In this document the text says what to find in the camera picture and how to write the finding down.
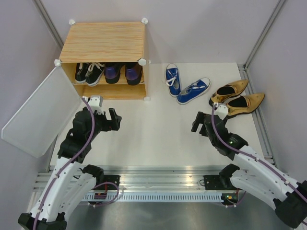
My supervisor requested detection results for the blue canvas sneaker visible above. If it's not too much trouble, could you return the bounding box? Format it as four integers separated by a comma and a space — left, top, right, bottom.
177, 78, 211, 104
165, 63, 181, 97

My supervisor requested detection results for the purple loafer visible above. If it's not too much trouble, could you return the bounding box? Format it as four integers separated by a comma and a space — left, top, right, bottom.
125, 62, 142, 86
104, 62, 124, 84

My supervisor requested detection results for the black canvas sneaker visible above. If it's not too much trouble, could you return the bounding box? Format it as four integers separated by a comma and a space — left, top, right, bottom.
85, 62, 105, 87
74, 63, 89, 83

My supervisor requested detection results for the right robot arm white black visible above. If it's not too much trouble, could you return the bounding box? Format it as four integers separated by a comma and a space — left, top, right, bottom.
191, 112, 307, 229

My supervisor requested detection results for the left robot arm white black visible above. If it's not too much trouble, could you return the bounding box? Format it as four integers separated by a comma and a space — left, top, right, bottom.
18, 106, 121, 230

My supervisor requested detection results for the frosted white cabinet door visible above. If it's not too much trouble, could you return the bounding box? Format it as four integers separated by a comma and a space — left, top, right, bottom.
1, 67, 81, 158

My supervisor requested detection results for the wooden shoe cabinet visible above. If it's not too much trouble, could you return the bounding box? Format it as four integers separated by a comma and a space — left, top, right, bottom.
54, 18, 150, 101

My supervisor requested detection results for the gold loafer upper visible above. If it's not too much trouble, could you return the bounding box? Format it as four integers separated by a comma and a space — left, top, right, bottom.
208, 80, 249, 106

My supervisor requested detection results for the gold loafer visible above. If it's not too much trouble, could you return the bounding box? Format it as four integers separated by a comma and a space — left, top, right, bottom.
226, 93, 265, 119
208, 80, 249, 106

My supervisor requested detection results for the gold loafer lower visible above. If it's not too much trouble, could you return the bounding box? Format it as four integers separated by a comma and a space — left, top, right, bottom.
226, 93, 265, 119

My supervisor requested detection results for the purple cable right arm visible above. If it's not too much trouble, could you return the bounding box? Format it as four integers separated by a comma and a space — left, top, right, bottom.
211, 103, 307, 209

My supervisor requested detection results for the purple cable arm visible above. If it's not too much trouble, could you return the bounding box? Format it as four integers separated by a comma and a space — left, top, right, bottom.
32, 97, 119, 230
211, 103, 307, 209

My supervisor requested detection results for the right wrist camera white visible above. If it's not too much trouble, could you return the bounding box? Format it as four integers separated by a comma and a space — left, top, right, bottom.
213, 103, 228, 120

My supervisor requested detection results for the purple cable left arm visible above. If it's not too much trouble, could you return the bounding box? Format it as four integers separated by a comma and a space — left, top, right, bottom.
32, 97, 119, 230

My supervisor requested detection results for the aluminium mounting rail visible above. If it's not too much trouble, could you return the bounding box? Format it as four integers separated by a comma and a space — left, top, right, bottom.
100, 165, 225, 192

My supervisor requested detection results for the white slotted cable duct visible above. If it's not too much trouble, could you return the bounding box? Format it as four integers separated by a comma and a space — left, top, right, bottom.
81, 193, 223, 202

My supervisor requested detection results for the left aluminium frame post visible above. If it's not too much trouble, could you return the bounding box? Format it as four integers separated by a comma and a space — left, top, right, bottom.
32, 0, 64, 49

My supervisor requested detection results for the aluminium frame post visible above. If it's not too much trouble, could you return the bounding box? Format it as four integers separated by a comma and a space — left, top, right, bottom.
242, 0, 288, 70
32, 0, 64, 49

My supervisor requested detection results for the right aluminium frame post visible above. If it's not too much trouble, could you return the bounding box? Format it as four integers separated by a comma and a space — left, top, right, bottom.
242, 0, 288, 70

